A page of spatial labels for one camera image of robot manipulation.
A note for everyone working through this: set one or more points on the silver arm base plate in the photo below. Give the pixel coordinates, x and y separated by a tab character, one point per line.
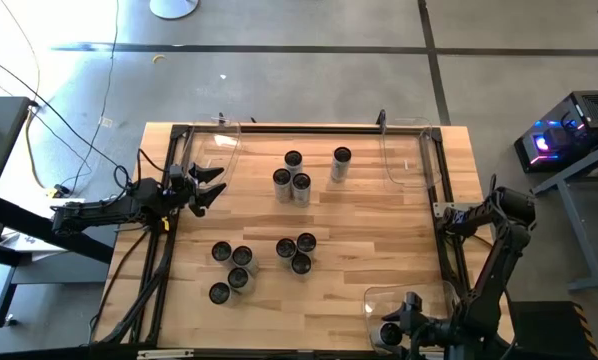
440	207

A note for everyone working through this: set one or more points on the black table clamp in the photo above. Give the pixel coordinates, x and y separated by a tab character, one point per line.
381	117
222	119

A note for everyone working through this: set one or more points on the yellow floor scrap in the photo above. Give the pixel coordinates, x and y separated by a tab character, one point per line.
155	59

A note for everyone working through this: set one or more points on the white floor label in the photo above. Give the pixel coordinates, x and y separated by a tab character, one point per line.
106	122

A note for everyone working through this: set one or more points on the black computer with coloured lights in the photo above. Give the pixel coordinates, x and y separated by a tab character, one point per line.
594	107

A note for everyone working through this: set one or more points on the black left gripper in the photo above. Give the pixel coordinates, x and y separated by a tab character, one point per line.
181	192

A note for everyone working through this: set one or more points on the white round stand base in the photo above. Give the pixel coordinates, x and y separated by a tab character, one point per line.
174	7

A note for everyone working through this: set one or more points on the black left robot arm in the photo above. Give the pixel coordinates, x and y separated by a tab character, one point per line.
94	212

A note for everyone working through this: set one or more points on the silver metal bracket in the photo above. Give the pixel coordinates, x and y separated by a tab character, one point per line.
166	354

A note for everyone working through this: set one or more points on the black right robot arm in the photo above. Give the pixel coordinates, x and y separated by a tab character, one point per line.
501	260

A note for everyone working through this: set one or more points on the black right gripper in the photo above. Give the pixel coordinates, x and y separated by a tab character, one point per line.
429	332

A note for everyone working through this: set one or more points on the grey metal desk frame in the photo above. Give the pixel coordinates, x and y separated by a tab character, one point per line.
581	232

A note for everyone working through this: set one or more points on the white paper sheet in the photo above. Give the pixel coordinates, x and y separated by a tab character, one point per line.
26	243

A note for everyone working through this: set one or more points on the white can orange print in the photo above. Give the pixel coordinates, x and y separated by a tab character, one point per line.
293	159
301	263
306	242
282	177

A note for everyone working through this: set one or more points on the black aluminium table frame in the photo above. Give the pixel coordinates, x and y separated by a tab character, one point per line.
329	129

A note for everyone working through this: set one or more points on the black box with yellow stripes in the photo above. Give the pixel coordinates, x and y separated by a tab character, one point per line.
549	330

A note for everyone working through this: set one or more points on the white can blue palm print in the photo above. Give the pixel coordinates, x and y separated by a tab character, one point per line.
389	335
242	256
342	155
238	278

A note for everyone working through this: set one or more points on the clear plastic bin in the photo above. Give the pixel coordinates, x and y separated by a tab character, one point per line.
219	145
379	300
409	150

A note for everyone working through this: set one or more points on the yellow and black plug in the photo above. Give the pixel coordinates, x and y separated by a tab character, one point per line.
59	190

